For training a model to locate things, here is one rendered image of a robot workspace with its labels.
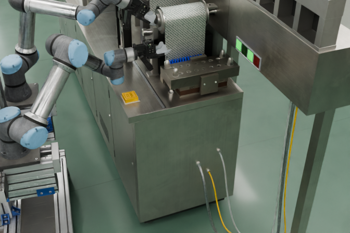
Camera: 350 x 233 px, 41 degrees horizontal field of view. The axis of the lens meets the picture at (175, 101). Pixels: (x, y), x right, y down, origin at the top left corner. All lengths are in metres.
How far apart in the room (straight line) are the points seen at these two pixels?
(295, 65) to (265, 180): 1.49
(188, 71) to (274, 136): 1.44
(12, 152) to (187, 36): 1.08
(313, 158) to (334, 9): 0.83
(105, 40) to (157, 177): 0.98
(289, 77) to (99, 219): 1.61
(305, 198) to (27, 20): 1.74
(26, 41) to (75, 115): 1.39
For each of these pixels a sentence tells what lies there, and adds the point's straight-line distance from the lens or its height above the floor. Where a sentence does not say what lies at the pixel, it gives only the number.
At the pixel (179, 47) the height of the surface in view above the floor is 1.10.
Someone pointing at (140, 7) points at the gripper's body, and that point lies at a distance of 2.45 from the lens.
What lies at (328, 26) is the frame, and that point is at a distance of 1.89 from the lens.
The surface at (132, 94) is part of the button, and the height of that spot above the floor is 0.92.
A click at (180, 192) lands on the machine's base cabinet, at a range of 2.88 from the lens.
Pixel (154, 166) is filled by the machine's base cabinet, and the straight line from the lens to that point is 2.65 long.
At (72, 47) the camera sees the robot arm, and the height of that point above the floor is 1.32.
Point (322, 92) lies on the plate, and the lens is 2.04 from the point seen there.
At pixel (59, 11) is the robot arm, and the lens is 2.38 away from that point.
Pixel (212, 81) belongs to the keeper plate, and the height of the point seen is 0.98.
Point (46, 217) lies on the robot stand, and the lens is 2.91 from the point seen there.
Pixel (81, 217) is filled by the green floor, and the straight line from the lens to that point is 3.15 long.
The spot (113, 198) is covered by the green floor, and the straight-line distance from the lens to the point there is 3.23.
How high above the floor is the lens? 2.31
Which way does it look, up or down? 35 degrees down
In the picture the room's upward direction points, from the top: straight up
